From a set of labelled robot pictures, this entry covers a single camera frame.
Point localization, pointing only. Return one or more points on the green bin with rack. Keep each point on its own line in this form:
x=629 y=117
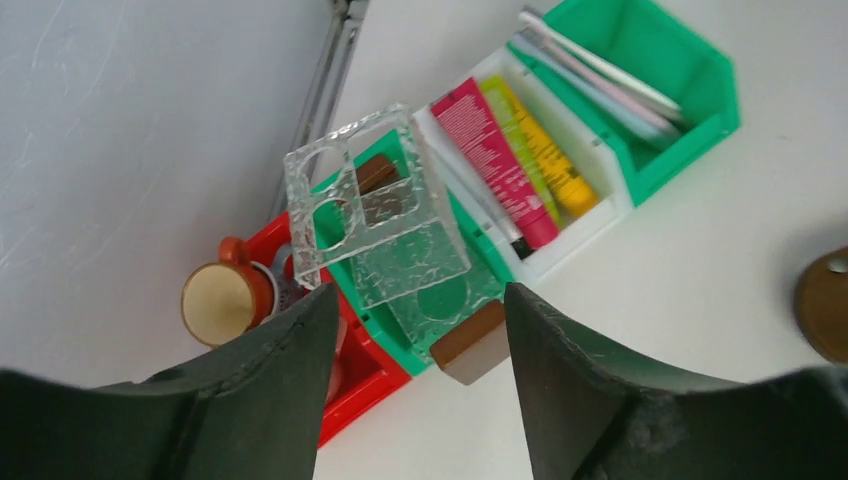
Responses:
x=408 y=326

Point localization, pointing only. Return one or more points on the brown oval wooden tray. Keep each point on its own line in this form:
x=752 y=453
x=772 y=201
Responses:
x=820 y=305

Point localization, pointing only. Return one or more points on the yellow toothpaste tube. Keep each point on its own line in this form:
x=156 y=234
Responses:
x=568 y=187

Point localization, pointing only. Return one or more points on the green toothbrush bin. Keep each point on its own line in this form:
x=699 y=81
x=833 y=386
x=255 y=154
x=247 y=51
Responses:
x=647 y=42

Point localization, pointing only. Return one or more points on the white toothpaste bin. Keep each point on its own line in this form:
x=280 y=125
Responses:
x=593 y=158

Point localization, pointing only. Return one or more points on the red cup bin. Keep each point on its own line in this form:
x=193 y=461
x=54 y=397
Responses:
x=368 y=373

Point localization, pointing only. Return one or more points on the pink toothpaste tube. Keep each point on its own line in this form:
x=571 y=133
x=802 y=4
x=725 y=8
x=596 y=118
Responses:
x=465 y=116

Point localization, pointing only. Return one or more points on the light blue toothbrush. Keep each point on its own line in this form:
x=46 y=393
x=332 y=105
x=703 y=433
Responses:
x=590 y=99

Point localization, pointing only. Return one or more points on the brown ceramic cup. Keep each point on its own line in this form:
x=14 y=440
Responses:
x=222 y=300

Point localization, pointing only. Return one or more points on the grey cup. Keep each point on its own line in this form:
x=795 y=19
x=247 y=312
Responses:
x=286 y=290

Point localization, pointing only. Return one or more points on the green toothpaste tube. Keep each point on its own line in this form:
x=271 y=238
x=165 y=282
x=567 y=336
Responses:
x=496 y=92

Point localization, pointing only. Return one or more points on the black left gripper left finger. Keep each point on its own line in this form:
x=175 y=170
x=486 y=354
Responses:
x=249 y=409

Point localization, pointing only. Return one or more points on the pink toothbrush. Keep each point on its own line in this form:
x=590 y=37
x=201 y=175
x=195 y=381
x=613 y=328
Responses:
x=593 y=78

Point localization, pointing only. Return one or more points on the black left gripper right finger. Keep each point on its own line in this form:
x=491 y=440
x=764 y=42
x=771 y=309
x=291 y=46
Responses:
x=593 y=408

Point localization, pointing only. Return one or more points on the clear acrylic organizer rack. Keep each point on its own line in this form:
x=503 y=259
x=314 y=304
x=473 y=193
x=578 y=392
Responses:
x=370 y=191

